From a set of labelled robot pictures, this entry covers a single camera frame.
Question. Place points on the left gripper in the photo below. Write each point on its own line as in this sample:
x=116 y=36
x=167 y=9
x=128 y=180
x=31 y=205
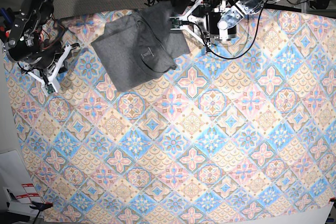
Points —
x=209 y=19

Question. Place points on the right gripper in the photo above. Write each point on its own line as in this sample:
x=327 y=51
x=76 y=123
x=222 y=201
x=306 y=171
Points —
x=41 y=62

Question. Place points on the grey T-shirt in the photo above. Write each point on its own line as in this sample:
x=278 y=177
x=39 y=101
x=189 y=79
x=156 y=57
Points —
x=140 y=47

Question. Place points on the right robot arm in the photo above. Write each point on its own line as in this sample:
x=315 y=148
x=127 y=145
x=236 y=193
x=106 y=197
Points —
x=32 y=39

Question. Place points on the red table clamp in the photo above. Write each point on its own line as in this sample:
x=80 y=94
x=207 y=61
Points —
x=4 y=33

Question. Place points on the patterned tablecloth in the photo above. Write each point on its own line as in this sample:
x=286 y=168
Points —
x=213 y=141

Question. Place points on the white box with labels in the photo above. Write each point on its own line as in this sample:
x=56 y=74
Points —
x=14 y=174

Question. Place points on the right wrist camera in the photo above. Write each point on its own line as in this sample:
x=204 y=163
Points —
x=49 y=89

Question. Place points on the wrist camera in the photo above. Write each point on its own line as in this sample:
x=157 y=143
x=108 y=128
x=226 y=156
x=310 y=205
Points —
x=49 y=89
x=176 y=23

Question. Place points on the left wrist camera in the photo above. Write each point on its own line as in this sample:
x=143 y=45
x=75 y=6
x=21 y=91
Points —
x=176 y=23

